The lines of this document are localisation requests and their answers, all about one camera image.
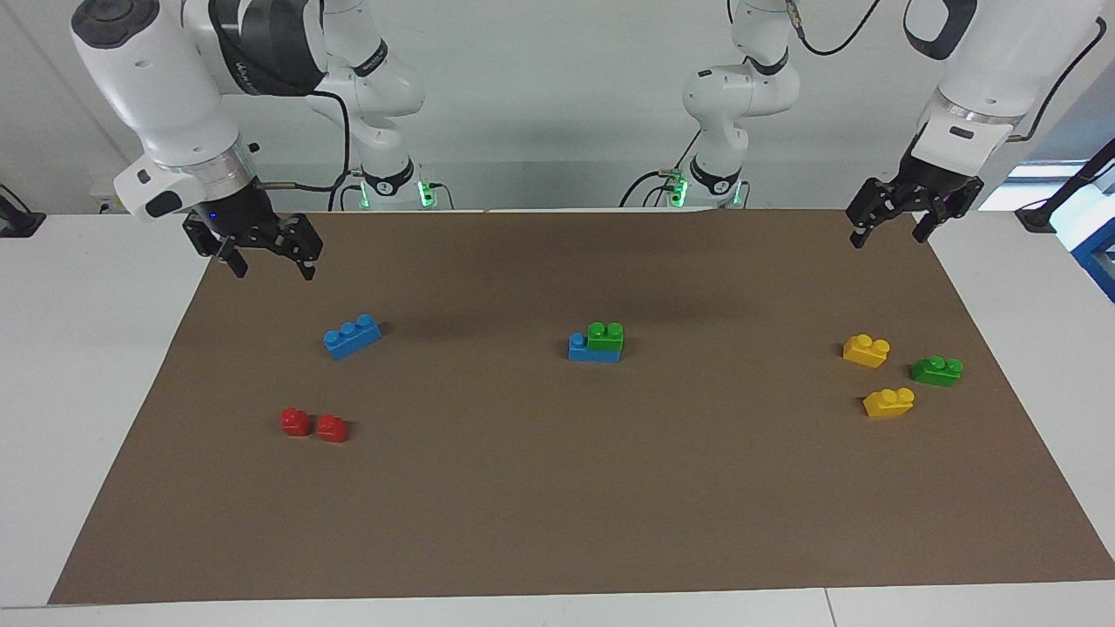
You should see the yellow two-stud toy block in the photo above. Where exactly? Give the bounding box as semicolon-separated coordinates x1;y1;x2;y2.
862;387;916;419
842;334;891;369

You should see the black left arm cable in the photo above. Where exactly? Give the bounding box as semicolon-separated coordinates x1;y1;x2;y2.
784;0;1109;142

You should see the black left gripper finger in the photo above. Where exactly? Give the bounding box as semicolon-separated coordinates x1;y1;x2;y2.
912;187;975;244
847;177;907;250

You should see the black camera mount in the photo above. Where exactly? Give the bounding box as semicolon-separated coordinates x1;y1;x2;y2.
1015;138;1115;234

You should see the blue three-stud toy block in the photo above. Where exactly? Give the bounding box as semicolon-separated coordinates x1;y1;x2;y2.
568;333;623;363
323;313;383;361

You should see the blue metal frame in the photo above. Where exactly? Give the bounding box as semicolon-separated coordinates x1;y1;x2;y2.
1070;187;1115;303

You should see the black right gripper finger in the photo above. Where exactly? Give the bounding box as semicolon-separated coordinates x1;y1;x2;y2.
261;213;325;281
183;216;249;278

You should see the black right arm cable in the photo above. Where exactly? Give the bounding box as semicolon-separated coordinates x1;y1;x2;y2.
260;91;355;212

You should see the brown table mat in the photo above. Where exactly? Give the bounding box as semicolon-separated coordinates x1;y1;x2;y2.
48;207;1115;606

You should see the black base cable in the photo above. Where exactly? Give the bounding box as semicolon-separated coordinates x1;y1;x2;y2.
619;131;703;208

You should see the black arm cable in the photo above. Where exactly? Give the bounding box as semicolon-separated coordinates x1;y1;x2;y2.
784;0;1109;142
260;91;355;212

